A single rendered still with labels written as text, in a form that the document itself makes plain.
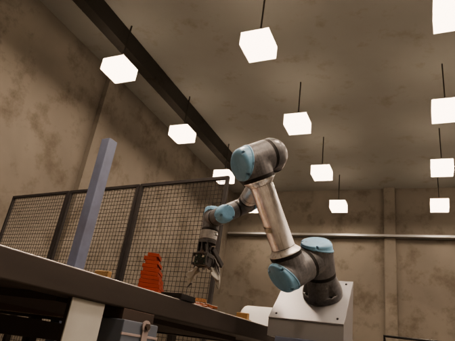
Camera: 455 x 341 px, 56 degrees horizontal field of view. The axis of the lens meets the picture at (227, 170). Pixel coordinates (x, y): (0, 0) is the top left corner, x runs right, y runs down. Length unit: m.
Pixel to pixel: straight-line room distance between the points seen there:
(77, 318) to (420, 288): 11.97
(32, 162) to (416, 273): 9.79
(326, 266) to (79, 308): 0.91
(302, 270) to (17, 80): 6.76
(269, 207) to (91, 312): 0.71
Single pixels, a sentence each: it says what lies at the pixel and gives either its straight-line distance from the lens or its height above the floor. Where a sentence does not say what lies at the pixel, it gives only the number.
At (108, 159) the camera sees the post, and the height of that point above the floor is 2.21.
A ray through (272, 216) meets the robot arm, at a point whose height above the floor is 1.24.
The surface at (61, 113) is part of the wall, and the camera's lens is 8.34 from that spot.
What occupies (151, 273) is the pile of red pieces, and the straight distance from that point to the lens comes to 2.62.
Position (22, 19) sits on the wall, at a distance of 8.18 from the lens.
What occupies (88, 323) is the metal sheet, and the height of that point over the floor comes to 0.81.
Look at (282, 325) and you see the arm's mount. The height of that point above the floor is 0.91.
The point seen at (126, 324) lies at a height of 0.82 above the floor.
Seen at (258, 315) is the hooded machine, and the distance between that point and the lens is 6.88.
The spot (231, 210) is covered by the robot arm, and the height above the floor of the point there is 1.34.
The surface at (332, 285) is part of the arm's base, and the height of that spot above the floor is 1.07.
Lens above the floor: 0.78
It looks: 23 degrees up
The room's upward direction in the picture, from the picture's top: 8 degrees clockwise
